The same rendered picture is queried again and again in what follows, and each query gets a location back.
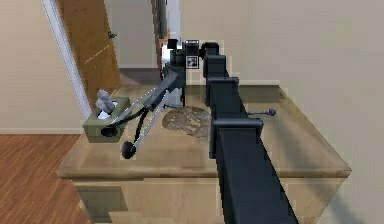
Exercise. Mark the brown wooden door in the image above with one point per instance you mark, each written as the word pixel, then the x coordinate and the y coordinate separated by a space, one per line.
pixel 90 43

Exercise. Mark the light wooden desk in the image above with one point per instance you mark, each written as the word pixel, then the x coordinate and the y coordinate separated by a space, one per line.
pixel 186 160

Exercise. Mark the green tissue box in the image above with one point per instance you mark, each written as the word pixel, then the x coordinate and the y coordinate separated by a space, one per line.
pixel 96 131

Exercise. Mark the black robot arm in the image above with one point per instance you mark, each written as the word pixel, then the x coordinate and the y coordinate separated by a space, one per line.
pixel 240 160

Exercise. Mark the dark grey pen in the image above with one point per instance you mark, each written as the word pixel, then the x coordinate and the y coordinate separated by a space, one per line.
pixel 268 112

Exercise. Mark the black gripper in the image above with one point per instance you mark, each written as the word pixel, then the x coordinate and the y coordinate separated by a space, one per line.
pixel 163 90

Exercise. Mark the brown round mat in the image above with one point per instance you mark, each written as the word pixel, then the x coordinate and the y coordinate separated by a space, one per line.
pixel 186 120

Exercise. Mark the grey tissue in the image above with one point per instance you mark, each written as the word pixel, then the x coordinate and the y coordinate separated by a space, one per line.
pixel 105 100

